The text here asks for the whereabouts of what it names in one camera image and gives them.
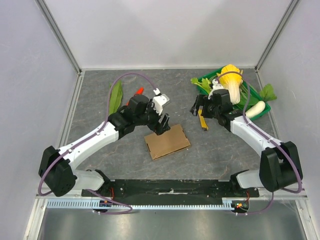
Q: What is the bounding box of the green bok choy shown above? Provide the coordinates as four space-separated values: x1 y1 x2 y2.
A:
239 95 260 108

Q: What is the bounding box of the orange carrot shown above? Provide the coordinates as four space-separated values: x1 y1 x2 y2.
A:
126 87 144 106

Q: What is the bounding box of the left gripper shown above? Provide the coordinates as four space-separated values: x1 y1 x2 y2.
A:
134 99 170 135

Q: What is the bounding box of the yellow utility knife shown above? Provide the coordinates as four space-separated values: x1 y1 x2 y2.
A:
198 108 209 131

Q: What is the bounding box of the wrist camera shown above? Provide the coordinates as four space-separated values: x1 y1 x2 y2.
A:
152 88 170 116
208 79 224 99

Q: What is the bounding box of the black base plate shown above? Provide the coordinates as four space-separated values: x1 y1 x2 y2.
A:
96 179 260 199

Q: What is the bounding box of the yellow napa cabbage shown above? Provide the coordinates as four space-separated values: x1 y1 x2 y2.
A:
217 64 243 105

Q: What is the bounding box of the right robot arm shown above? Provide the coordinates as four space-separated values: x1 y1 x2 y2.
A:
190 89 303 197

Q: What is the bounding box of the green plastic tray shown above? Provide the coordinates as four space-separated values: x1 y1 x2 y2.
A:
190 67 271 121

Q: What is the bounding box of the brown cardboard express box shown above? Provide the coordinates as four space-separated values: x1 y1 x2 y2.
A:
144 124 191 161

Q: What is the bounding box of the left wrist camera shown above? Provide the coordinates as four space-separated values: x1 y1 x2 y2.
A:
152 88 170 116

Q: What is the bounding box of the grey slotted cable duct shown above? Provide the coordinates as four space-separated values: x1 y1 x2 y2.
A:
46 198 249 209

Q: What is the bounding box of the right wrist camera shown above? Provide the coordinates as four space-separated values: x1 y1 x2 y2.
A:
208 79 224 99

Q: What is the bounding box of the white radish with leaves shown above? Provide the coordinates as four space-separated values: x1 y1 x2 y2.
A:
245 83 277 119

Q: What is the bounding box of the green celery stalk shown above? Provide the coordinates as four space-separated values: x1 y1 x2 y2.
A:
190 77 212 95

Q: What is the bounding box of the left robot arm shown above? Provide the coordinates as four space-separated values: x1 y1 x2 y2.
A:
38 94 170 197

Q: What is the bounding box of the green leafy lettuce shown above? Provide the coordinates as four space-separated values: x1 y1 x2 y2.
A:
108 80 123 115

